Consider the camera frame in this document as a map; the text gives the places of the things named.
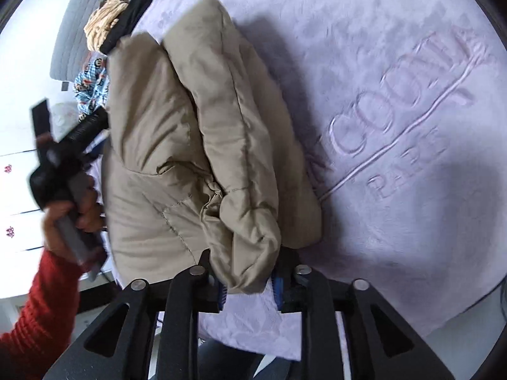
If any white plush toy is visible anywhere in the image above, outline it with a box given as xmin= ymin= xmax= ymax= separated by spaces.
xmin=49 ymin=101 xmax=79 ymax=137

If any grey quilted headboard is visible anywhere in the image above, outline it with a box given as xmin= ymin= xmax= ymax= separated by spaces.
xmin=50 ymin=0 xmax=103 ymax=81

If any white wardrobe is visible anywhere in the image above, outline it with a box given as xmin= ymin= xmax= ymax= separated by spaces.
xmin=0 ymin=0 xmax=116 ymax=301

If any beige puffer jacket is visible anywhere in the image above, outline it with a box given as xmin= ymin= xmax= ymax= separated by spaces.
xmin=101 ymin=0 xmax=322 ymax=293

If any yellow striped fuzzy garment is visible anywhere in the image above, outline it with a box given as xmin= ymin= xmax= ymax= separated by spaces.
xmin=83 ymin=0 xmax=129 ymax=52

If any blue monkey print fabric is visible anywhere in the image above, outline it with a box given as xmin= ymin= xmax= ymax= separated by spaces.
xmin=73 ymin=55 xmax=110 ymax=121

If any black folded garment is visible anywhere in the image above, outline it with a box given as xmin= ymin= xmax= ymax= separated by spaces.
xmin=99 ymin=0 xmax=171 ymax=57

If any red sweater left forearm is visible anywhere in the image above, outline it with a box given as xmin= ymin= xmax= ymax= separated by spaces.
xmin=1 ymin=250 xmax=82 ymax=379

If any person left hand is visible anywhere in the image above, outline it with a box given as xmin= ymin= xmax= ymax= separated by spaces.
xmin=42 ymin=176 xmax=105 ymax=264

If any lavender plush bed blanket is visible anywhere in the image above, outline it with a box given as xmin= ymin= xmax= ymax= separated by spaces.
xmin=134 ymin=0 xmax=506 ymax=339

